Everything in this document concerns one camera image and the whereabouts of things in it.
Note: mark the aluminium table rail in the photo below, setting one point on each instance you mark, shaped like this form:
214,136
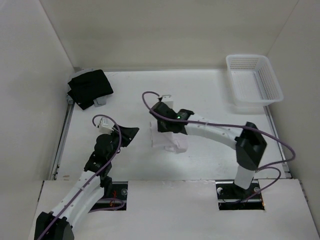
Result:
56,160
287,172

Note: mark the white plastic basket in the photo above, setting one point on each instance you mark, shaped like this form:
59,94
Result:
253,81

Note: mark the aluminium right table rail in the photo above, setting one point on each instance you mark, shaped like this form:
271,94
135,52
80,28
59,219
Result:
287,172

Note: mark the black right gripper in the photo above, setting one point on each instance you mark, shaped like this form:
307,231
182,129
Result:
161,128

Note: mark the white tank top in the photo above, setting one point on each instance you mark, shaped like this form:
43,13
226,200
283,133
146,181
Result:
168,141

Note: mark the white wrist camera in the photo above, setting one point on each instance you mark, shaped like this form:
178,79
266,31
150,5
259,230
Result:
167,99
104,127

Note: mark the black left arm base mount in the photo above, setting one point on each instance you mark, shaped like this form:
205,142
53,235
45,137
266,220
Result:
114,198

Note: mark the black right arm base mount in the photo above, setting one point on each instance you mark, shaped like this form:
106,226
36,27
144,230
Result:
231,197

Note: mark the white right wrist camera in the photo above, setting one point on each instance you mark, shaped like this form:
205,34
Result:
167,99

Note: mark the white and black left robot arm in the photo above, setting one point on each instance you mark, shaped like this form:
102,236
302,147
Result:
94,190

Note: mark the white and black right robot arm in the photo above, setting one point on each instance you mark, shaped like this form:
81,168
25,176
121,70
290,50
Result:
249,145

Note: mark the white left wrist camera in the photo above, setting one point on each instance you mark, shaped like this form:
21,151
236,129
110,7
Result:
104,127

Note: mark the aluminium left table rail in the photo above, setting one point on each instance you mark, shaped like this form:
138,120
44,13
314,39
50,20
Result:
56,160

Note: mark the folded black tank top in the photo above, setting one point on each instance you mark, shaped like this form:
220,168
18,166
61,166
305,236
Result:
88,88

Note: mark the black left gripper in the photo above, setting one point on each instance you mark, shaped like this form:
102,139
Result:
128,134

